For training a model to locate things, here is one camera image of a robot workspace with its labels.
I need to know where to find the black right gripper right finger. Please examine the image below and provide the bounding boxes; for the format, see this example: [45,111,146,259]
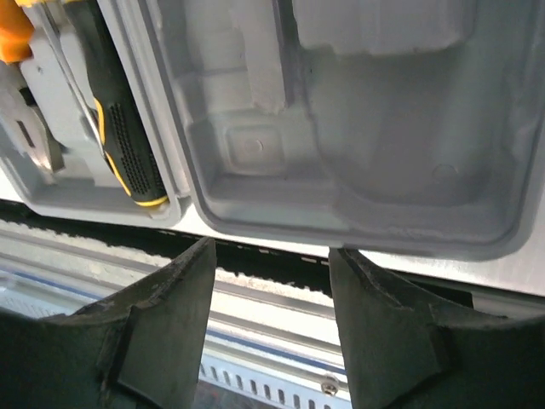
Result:
[329,249,544,408]

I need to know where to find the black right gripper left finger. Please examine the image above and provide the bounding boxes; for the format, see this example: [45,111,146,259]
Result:
[1,238,216,408]

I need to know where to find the short yellow black screwdriver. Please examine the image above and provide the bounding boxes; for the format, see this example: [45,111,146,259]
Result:
[63,1,168,208]

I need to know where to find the grey plastic tool case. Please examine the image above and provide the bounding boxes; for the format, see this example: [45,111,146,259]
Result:
[0,0,545,262]

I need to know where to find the orange black pliers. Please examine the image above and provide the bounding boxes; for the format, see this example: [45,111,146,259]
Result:
[1,1,65,175]

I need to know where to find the grey slotted cable duct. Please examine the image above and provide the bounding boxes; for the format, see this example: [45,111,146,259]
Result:
[199,360,352,408]

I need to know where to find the aluminium front rail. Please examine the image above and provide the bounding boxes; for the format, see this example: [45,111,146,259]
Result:
[0,219,545,376]

